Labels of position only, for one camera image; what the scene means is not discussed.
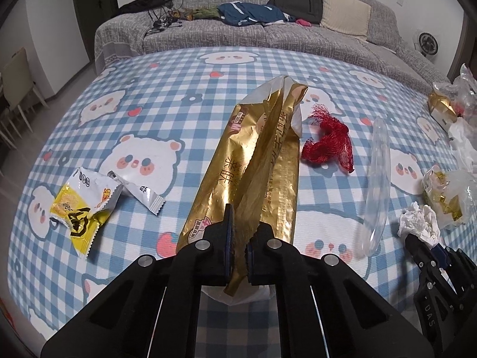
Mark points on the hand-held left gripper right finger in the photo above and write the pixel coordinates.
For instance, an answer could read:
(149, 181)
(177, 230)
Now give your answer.
(250, 258)

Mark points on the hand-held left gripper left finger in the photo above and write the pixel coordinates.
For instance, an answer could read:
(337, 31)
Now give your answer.
(228, 239)

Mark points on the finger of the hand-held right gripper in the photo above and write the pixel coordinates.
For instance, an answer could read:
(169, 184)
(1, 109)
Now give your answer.
(419, 253)
(441, 258)

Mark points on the white tissue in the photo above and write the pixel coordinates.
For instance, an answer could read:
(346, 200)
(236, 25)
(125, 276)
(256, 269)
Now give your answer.
(419, 222)

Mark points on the clear bag with gold wrappers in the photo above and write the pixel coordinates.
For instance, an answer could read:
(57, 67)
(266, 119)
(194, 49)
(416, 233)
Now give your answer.
(452, 194)

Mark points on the clear plastic tray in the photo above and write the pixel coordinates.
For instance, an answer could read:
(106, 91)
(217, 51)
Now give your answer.
(376, 194)

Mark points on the gold foil bag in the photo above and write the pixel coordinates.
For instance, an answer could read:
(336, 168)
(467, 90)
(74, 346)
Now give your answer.
(261, 164)

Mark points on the red mesh net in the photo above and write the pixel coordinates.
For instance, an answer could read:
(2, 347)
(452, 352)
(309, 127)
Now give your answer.
(328, 141)

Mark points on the yellow snack wrapper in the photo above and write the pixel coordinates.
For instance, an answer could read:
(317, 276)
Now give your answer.
(74, 205)

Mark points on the gold gift box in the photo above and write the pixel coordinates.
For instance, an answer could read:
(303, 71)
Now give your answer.
(441, 110)

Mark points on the blue checked bear tablecloth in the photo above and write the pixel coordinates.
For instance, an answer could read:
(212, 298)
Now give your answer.
(156, 93)

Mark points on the clear plastic bags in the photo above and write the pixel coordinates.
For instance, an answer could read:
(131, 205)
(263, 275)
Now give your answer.
(465, 89)

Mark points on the grey sofa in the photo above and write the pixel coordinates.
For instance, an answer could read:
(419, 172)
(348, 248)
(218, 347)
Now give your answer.
(231, 41)

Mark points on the small round fan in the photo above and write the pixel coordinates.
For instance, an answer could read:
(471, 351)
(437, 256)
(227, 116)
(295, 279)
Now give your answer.
(426, 44)

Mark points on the blue jacket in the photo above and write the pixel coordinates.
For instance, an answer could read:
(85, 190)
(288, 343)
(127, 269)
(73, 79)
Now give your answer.
(249, 14)

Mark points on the green cloth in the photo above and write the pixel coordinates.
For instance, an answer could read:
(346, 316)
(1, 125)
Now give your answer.
(199, 14)

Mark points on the pink cloth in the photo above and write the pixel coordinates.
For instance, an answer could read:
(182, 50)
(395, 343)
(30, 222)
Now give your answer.
(303, 23)

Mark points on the black cloth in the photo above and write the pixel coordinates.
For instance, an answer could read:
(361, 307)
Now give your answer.
(139, 5)

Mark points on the beige cushion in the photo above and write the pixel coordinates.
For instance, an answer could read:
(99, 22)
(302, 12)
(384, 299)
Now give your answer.
(344, 11)

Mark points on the beige dining chair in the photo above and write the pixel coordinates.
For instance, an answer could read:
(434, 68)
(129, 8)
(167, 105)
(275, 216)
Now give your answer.
(20, 82)

